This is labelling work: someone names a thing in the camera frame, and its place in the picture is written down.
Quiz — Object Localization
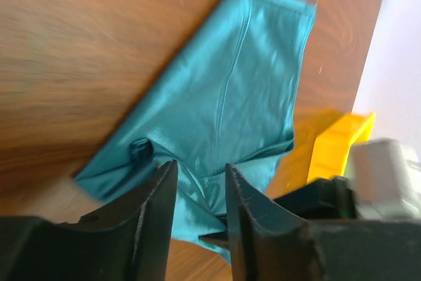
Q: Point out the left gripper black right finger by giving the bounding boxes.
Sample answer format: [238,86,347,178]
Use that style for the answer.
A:
[226,165,420,280]

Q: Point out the teal cloth napkin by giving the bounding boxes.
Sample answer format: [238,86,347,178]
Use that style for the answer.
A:
[75,0,316,260]

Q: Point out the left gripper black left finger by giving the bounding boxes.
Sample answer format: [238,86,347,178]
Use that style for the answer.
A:
[1,160,178,280]

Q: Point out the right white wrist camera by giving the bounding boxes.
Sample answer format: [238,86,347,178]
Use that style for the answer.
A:
[345,138,420,220]

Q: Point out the yellow plastic tray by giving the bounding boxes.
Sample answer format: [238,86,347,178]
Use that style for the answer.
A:
[307,113,376,183]

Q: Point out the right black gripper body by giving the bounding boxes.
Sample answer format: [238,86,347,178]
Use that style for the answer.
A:
[274,176,357,220]

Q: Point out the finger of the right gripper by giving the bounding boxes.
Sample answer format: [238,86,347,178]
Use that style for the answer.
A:
[199,231,230,251]

